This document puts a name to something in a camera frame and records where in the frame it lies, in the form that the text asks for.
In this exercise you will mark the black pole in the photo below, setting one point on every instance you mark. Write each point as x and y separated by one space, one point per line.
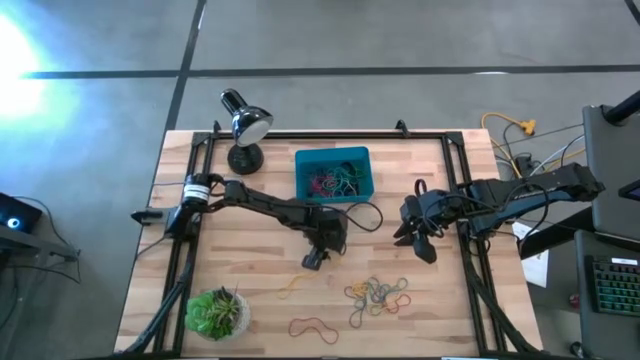
622 110

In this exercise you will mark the small tablet screen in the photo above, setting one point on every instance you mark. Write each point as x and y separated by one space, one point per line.
631 191

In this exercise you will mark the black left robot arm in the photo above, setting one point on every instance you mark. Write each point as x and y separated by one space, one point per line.
270 205

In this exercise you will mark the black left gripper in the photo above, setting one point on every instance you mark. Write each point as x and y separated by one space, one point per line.
327 230

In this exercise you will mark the black power adapter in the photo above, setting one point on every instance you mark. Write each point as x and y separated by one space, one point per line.
524 165

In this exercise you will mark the small red object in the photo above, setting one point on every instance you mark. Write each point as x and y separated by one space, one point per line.
575 301

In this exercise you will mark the dark desk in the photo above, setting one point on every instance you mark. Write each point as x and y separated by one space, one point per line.
585 330

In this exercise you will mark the black desk lamp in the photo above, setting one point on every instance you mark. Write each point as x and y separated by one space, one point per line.
250 125

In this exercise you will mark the green succulent in pot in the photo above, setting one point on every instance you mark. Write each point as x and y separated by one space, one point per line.
215 312

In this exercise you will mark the teal plastic bin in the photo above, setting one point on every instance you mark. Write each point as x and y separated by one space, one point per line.
302 175

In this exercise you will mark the long yellow rubber band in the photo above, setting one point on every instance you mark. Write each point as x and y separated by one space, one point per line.
287 290

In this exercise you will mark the black stand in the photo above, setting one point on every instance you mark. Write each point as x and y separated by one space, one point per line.
30 242

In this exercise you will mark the backlit computer keyboard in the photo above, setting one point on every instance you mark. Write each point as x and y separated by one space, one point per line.
617 287

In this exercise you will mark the long red rubber band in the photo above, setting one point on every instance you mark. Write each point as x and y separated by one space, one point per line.
300 320

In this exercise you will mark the white paper sheet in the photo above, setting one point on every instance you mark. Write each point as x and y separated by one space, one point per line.
535 270

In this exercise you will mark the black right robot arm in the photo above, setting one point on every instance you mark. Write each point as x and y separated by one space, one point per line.
525 195

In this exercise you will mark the dark grey rubber band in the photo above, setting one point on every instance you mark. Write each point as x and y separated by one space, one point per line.
361 312

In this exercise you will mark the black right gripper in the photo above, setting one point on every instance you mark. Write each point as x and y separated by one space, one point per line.
430 212

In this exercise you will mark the green rubber band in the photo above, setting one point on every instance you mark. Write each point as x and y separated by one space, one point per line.
357 172
397 286

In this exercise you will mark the black desk leg bar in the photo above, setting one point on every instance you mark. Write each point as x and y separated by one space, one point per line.
550 240

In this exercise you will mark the black device with blue light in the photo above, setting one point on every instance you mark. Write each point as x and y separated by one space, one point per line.
25 212

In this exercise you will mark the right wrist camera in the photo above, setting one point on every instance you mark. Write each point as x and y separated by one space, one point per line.
425 250

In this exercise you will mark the orange red rubber band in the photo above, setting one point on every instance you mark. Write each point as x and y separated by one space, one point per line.
404 302

